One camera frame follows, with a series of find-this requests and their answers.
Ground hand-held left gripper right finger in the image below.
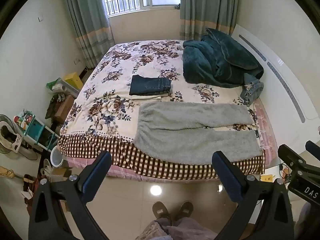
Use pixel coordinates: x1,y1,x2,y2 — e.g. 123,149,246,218
212,151,296,240

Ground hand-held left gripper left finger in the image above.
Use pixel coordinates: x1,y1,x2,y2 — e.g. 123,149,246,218
28,151,112,240

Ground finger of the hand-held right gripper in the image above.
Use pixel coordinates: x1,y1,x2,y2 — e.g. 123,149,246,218
278,144,304,168
305,141,320,159

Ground grey fluffy pants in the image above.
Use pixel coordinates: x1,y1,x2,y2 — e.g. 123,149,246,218
134,101,262,162

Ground person's right forearm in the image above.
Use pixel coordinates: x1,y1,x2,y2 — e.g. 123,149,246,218
294,202,320,240

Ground folded beige pants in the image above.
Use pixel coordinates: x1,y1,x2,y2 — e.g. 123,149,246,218
131,92,170,102

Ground white bucket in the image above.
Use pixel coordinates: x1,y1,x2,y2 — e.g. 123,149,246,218
50,148,66,168

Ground pair of white slippers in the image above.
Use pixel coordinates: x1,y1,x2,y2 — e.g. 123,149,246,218
40,158,52,176

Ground person's right shoe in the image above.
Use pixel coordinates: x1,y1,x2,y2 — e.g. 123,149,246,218
174,201,194,222

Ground person's shoe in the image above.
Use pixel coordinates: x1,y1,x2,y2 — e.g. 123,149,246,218
152,201,172,225
174,201,194,222

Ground person's right leg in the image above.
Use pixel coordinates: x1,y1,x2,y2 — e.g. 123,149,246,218
164,217,218,240

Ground person's leg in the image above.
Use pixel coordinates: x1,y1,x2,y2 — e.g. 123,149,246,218
164,217,218,240
136,219,172,240

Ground person's left shoe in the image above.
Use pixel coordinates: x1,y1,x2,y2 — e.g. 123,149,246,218
152,201,172,225

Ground teal shelf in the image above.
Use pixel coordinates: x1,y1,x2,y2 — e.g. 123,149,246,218
23,118,60,151

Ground light blue denim jeans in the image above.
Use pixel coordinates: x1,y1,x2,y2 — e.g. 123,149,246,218
240,73,264,106

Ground brown cardboard box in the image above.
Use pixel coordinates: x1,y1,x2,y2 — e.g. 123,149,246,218
54,94,75,124

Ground person's left leg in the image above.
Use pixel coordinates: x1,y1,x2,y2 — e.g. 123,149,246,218
136,219,172,240

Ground grey long box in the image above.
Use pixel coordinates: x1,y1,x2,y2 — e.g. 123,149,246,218
59,79,81,98

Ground colourful toy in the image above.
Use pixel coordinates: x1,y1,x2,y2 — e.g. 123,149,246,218
14,109,36,131

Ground white headboard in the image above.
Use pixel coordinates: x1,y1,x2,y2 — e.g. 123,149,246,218
231,24,320,120

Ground white floor fan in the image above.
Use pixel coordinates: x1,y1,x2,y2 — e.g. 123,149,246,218
0,114,25,155

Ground green plastic bag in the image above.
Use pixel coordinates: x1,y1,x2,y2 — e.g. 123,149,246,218
46,78,66,91

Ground floral bed sheet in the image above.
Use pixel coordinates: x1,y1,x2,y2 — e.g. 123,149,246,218
58,39,266,180

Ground folded dark blue jeans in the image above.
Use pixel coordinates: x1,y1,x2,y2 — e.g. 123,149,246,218
129,75,172,96

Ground teal plush blanket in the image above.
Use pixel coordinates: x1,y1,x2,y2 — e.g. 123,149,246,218
182,28,264,88

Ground orange cable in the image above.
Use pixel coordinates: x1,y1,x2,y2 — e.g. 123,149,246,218
278,164,291,181

